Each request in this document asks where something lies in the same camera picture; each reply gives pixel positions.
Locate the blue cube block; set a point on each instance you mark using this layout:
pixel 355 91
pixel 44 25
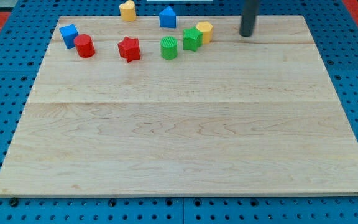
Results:
pixel 69 33

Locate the wooden board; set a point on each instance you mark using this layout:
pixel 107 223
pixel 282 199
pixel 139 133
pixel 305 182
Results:
pixel 241 117

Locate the green cylinder block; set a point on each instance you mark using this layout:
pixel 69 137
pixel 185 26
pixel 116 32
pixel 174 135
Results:
pixel 168 47

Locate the green star block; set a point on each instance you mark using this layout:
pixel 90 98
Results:
pixel 192 39

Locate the red star block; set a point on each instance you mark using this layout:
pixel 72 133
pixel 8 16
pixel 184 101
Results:
pixel 129 49

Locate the yellow hexagon block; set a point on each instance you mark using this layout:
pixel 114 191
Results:
pixel 206 28

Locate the blue pentagon block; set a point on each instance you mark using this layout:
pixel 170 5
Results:
pixel 168 18

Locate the yellow heart block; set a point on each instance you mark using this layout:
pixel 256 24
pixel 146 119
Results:
pixel 128 11

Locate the red cylinder block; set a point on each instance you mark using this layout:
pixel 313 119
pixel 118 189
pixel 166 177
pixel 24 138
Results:
pixel 84 45

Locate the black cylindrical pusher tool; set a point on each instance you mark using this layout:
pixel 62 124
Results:
pixel 248 17

